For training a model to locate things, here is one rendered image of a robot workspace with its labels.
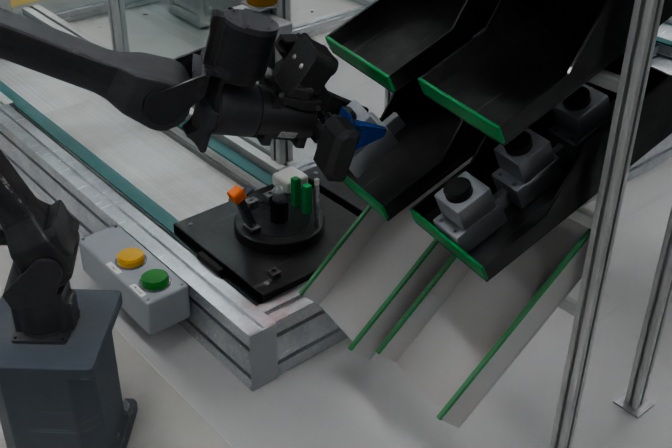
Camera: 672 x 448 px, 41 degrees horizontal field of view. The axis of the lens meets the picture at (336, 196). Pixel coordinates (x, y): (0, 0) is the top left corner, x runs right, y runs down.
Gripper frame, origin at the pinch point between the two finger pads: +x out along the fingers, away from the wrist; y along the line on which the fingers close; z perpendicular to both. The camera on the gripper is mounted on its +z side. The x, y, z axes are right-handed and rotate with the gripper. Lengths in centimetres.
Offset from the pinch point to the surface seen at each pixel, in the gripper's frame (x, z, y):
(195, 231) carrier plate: -1.2, -36.0, 29.9
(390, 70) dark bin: 1.3, 7.5, -2.5
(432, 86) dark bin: 1.7, 9.3, -9.9
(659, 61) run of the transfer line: 119, -9, 66
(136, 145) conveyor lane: 1, -44, 71
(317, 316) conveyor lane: 10.4, -35.1, 7.6
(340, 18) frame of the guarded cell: 68, -31, 127
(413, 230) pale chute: 15.2, -15.3, 0.6
